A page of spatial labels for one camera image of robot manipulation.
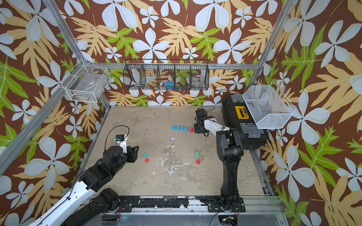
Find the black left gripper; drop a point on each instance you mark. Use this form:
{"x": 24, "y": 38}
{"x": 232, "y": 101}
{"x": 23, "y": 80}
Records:
{"x": 132, "y": 153}

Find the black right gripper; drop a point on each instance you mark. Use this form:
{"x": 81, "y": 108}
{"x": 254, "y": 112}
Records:
{"x": 196, "y": 129}

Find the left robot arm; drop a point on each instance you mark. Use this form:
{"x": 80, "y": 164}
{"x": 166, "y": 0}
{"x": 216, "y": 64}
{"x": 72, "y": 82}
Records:
{"x": 66, "y": 213}

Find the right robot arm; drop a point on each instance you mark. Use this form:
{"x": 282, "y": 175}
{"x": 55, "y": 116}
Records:
{"x": 229, "y": 150}

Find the black toolbox yellow latch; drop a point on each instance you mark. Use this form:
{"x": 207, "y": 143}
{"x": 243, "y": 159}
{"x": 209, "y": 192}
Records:
{"x": 237, "y": 115}

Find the blue object in basket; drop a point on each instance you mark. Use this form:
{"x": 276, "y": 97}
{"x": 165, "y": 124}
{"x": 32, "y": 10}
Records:
{"x": 169, "y": 85}

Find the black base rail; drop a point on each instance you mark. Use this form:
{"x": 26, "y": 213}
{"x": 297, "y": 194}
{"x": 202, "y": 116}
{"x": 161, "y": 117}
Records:
{"x": 199, "y": 203}

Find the black wire basket back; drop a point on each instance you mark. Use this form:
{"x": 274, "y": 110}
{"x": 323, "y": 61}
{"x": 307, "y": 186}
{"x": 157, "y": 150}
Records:
{"x": 186, "y": 74}

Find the white wire basket right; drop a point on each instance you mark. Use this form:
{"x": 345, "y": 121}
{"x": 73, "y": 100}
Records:
{"x": 268, "y": 106}

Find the white wire basket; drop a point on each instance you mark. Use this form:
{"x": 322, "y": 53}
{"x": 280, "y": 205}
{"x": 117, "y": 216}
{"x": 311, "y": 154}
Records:
{"x": 86, "y": 82}
{"x": 268, "y": 106}

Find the white wire basket left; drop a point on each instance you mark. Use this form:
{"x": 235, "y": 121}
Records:
{"x": 86, "y": 82}

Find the aluminium frame post back right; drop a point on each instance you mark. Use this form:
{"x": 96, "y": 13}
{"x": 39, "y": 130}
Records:
{"x": 277, "y": 29}

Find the aluminium frame post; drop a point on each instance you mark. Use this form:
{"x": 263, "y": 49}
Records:
{"x": 65, "y": 30}
{"x": 277, "y": 29}

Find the aluminium frame post back left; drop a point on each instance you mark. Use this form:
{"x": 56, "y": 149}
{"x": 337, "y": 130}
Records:
{"x": 65, "y": 30}

